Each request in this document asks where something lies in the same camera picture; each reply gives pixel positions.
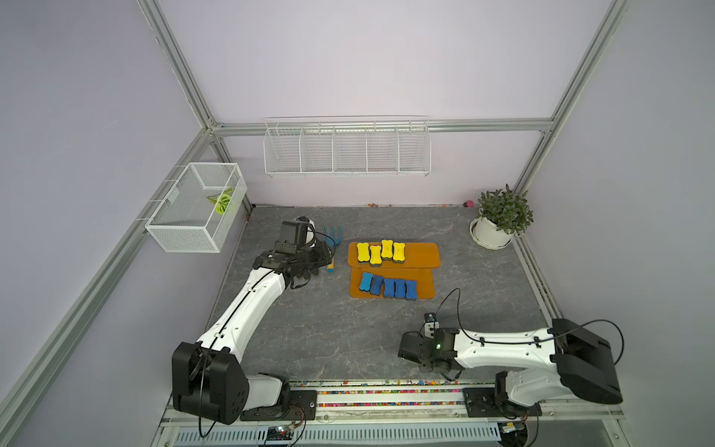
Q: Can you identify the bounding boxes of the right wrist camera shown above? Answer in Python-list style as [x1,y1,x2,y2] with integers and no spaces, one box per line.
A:
[422,312,439,338]

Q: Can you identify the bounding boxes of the yellow eraser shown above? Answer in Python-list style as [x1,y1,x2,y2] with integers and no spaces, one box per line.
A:
[369,245,383,266]
[381,240,394,260]
[392,242,406,264]
[356,242,371,263]

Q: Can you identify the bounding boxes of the white vented cable duct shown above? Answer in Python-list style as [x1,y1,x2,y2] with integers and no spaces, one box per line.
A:
[168,422,502,446]

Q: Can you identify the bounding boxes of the aluminium rail frame front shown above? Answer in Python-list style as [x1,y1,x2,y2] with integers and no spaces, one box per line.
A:
[159,380,626,428]

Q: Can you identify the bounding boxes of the white wire wall shelf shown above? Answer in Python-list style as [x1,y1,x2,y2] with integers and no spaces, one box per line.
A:
[263,115,432,176]

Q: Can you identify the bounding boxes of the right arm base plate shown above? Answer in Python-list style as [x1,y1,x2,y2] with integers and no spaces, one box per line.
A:
[462,387,543,420]

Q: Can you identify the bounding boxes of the orange wooden two-tier shelf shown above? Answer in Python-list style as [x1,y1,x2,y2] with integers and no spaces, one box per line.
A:
[347,242,441,300]

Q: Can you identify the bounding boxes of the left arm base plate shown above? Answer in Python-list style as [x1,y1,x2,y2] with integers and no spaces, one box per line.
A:
[239,389,318,422]

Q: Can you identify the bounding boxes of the white mesh wall basket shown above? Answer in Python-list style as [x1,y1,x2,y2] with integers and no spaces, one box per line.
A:
[144,162,247,253]

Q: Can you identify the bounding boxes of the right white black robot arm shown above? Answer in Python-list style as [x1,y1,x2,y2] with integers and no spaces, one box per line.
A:
[398,318,623,409]

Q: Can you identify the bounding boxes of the blue garden hand rake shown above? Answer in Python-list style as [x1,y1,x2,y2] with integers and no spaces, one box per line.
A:
[322,225,343,273]

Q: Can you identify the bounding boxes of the green item in basket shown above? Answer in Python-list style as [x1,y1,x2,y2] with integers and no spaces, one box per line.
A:
[208,187,234,215]

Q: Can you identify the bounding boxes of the blue eraser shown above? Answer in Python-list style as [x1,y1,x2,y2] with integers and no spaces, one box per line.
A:
[394,279,406,299]
[370,275,385,296]
[405,279,418,300]
[383,278,396,298]
[359,272,374,292]

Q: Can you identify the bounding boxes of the potted green plant white pot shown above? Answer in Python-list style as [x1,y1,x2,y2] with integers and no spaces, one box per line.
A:
[469,184,534,251]

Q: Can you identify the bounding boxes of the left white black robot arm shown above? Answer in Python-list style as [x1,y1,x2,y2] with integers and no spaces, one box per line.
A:
[171,216,334,425]

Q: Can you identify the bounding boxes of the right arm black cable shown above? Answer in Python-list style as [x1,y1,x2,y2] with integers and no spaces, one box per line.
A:
[434,287,627,367]

